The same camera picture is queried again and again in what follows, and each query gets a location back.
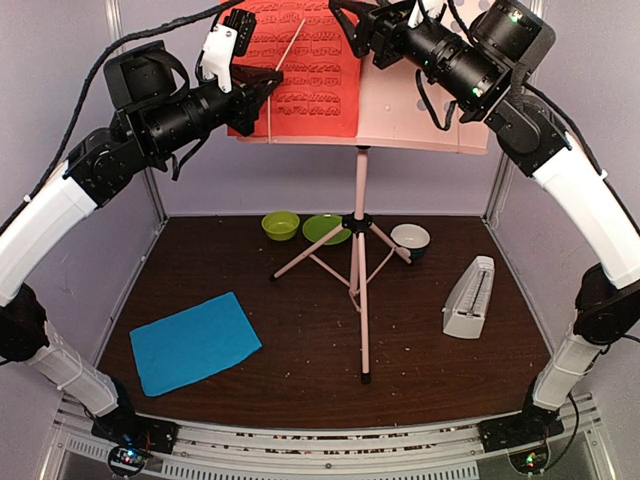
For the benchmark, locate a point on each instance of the pink music stand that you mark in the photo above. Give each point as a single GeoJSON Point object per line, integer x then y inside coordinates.
{"type": "Point", "coordinates": [388, 117]}

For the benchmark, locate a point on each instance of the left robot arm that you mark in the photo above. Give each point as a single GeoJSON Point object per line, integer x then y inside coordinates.
{"type": "Point", "coordinates": [95, 171]}

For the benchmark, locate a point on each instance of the blue felt sheet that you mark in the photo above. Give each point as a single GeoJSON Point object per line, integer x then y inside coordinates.
{"type": "Point", "coordinates": [192, 345]}

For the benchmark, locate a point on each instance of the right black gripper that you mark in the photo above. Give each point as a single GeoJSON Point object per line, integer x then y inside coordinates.
{"type": "Point", "coordinates": [385, 20]}

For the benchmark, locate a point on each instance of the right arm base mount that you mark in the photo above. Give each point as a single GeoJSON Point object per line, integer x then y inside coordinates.
{"type": "Point", "coordinates": [526, 443]}

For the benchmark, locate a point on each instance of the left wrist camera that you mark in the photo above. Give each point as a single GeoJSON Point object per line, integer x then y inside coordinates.
{"type": "Point", "coordinates": [149, 73]}

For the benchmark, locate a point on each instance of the small lime green bowl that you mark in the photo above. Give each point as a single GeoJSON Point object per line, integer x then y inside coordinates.
{"type": "Point", "coordinates": [281, 225]}

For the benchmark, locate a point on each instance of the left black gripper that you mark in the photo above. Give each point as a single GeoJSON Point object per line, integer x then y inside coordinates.
{"type": "Point", "coordinates": [249, 103]}

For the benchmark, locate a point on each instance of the green plate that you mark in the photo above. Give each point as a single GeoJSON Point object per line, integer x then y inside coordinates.
{"type": "Point", "coordinates": [316, 227]}

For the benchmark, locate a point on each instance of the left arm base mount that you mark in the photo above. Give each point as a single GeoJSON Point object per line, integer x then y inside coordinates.
{"type": "Point", "coordinates": [135, 446]}

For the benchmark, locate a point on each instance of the white metronome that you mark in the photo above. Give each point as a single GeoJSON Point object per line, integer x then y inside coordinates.
{"type": "Point", "coordinates": [465, 309]}

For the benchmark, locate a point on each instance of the aluminium front rail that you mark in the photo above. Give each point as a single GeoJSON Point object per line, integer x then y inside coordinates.
{"type": "Point", "coordinates": [447, 450]}

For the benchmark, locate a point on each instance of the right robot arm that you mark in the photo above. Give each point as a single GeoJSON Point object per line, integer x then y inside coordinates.
{"type": "Point", "coordinates": [547, 146]}

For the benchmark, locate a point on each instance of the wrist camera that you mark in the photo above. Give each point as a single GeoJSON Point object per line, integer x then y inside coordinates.
{"type": "Point", "coordinates": [149, 73]}
{"type": "Point", "coordinates": [507, 32]}

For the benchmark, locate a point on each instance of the white and navy bowl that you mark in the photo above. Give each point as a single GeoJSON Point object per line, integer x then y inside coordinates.
{"type": "Point", "coordinates": [411, 239]}

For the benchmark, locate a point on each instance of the red sheet music page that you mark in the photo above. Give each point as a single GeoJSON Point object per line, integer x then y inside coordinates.
{"type": "Point", "coordinates": [320, 93]}

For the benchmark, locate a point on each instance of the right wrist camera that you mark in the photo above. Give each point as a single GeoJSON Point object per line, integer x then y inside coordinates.
{"type": "Point", "coordinates": [507, 32]}

